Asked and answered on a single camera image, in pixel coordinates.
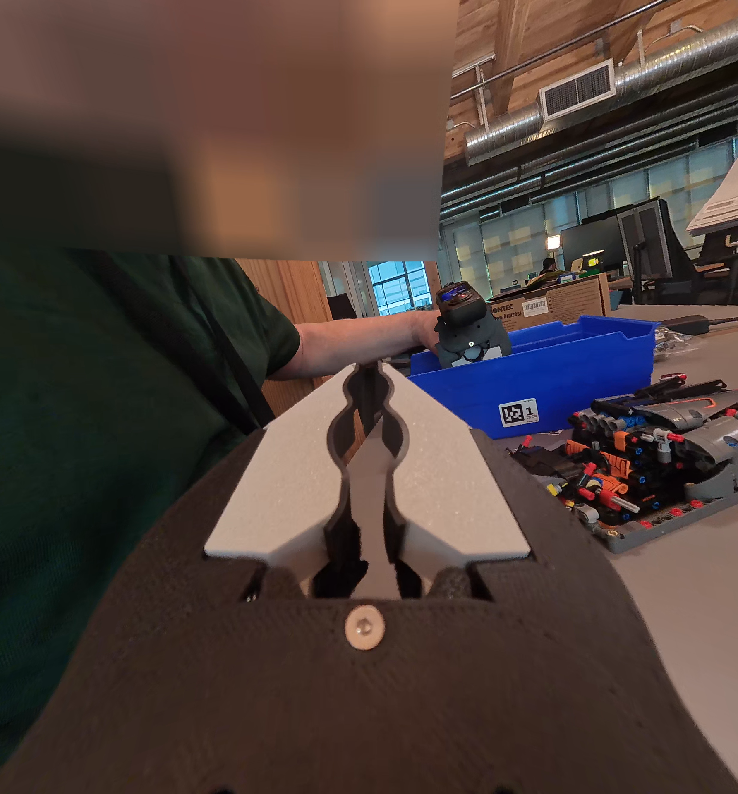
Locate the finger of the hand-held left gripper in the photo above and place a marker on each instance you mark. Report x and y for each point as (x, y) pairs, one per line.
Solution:
(498, 353)

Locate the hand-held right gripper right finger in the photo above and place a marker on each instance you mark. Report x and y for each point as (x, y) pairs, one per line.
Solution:
(462, 496)

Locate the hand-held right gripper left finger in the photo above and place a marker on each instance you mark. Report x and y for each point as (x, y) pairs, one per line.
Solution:
(270, 496)

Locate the blue plastic bin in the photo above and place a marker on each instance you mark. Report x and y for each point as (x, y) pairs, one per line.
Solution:
(561, 378)

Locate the lego car model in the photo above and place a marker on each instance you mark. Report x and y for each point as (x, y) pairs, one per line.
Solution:
(704, 434)

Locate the person's left forearm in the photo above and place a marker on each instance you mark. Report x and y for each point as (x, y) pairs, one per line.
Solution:
(344, 344)

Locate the person's left hand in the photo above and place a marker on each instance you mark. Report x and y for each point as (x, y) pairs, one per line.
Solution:
(425, 325)

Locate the paned window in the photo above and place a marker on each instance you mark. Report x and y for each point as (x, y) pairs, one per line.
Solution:
(400, 288)

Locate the brown cardboard box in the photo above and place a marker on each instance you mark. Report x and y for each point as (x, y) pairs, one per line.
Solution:
(567, 304)

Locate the large black monitor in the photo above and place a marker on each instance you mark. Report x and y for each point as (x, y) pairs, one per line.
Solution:
(592, 242)

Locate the clear plastic bags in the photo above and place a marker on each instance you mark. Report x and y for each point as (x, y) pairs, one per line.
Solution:
(670, 344)

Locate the person's green shirt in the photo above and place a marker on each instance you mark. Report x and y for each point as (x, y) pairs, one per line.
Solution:
(96, 434)

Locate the black power adapter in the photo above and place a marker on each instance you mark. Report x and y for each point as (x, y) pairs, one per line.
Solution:
(685, 322)

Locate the white air vent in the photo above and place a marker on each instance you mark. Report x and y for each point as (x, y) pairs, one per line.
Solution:
(577, 90)

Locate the silver air duct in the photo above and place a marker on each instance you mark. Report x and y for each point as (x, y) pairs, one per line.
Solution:
(685, 56)

